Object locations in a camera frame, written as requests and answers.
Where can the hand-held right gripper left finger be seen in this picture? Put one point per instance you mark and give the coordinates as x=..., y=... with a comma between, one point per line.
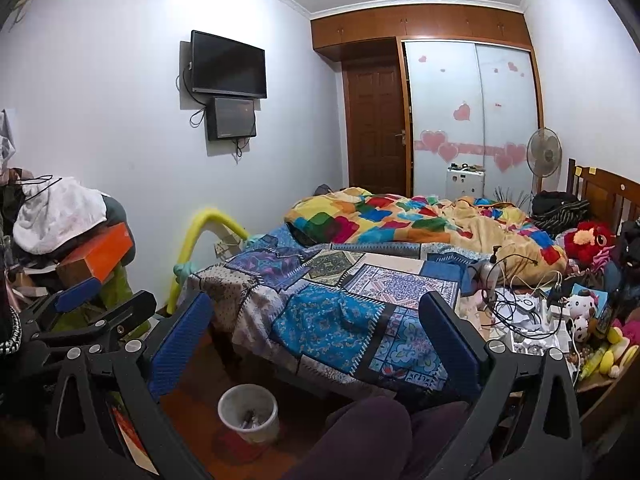
x=182, y=345

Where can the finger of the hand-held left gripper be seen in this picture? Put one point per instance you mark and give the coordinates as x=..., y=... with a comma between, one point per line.
x=77, y=292
x=125, y=310

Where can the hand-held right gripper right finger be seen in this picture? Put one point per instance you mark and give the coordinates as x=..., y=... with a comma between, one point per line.
x=450, y=345

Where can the white waste bin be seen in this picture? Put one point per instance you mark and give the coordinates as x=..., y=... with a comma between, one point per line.
x=235, y=410

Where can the person's left forearm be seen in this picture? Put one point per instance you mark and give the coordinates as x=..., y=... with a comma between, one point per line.
x=10, y=320

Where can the green cloth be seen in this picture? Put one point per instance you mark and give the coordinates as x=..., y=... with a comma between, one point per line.
x=120, y=285

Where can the orange box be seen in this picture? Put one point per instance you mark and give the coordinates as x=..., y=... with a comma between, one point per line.
x=100, y=255

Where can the white cloth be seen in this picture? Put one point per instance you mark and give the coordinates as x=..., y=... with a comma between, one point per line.
x=60, y=215

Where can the white power strip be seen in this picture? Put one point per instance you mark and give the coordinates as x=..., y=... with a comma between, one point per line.
x=535, y=342

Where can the silver bottle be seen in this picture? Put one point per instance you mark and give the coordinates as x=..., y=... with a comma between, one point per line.
x=490, y=267

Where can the grey cushion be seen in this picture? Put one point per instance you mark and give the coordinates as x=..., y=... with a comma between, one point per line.
x=117, y=212

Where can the yellow foam tube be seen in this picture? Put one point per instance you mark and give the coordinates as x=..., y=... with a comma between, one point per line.
x=187, y=245

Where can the blue patchwork bedsheet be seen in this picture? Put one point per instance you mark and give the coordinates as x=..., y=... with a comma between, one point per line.
x=325, y=330

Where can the colourful patchwork quilt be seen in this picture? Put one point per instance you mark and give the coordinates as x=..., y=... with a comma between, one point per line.
x=410, y=220

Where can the person's legs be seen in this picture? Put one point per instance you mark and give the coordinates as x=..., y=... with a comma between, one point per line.
x=360, y=445

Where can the white cat plush toy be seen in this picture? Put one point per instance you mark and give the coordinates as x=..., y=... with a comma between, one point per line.
x=582, y=310

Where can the yellow plush toy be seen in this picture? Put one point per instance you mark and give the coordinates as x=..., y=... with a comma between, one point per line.
x=607, y=360

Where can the small white cabinet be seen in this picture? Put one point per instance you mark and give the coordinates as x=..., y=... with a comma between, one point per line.
x=465, y=182

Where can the black striped bag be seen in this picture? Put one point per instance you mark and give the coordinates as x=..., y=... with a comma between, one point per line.
x=557, y=212

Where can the red plush toy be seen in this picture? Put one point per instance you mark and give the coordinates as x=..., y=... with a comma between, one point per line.
x=587, y=240

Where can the dark clothes pile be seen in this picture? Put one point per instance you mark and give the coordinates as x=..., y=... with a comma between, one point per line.
x=629, y=250

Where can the standing fan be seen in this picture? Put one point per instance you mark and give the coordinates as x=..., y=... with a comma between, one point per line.
x=544, y=152

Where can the wooden headboard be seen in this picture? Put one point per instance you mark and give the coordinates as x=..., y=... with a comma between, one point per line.
x=605, y=192

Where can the brown wooden door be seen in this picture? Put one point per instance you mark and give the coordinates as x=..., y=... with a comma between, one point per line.
x=375, y=130

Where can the sliding door wardrobe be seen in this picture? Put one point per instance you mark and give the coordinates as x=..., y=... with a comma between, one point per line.
x=450, y=95

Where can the wooden overhead cabinet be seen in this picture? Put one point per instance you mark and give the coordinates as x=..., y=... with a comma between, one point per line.
x=425, y=22

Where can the small black wall monitor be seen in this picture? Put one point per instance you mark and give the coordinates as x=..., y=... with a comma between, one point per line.
x=231, y=119

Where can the black wall television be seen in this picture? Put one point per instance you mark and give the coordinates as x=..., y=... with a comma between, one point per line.
x=227, y=65

